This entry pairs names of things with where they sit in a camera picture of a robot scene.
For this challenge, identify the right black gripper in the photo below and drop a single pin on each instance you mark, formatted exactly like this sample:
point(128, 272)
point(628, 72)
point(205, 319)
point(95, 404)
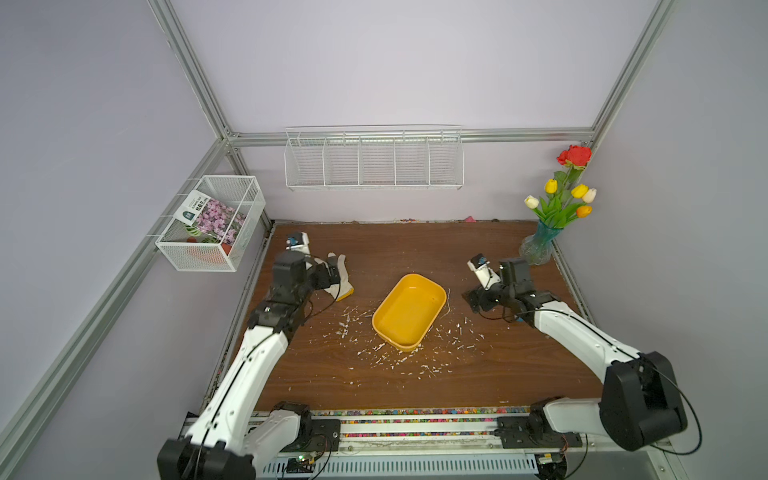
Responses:
point(484, 303)

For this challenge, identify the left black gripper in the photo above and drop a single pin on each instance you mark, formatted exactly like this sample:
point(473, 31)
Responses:
point(323, 280)

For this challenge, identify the white cotton work glove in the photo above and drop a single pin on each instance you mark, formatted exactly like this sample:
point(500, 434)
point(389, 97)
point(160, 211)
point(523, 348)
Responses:
point(341, 287)

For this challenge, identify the yellow plastic storage box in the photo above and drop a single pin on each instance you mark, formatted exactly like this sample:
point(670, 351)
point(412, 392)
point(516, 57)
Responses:
point(407, 313)

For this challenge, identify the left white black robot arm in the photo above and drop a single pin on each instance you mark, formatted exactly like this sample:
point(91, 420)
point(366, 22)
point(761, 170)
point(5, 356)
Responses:
point(219, 445)

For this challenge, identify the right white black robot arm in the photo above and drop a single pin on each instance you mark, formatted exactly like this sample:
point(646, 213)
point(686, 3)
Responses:
point(640, 402)

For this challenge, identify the purple flower seed packet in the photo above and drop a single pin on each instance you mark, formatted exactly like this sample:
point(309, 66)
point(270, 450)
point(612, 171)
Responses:
point(208, 219)

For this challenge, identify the glass vase with flowers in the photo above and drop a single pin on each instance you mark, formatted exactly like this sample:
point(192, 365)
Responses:
point(565, 200)

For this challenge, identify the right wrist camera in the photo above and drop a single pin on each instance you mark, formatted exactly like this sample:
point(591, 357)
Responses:
point(479, 265)

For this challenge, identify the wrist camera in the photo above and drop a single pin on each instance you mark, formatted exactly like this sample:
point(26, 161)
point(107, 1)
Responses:
point(299, 242)
point(479, 265)

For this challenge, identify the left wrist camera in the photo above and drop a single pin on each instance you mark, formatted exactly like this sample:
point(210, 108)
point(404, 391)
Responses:
point(299, 242)

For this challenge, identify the white wire basket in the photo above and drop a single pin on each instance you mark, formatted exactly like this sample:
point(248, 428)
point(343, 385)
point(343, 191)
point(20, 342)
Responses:
point(187, 254)

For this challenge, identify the white wire wall shelf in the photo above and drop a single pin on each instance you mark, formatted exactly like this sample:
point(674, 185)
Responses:
point(375, 157)

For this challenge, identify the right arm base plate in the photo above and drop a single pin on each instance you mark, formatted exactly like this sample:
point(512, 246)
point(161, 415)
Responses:
point(518, 432)

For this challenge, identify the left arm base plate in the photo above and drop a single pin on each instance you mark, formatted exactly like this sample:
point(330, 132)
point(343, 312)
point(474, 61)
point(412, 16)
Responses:
point(316, 434)

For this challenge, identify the aluminium front rail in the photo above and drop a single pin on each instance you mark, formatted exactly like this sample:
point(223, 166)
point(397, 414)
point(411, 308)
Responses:
point(456, 444)

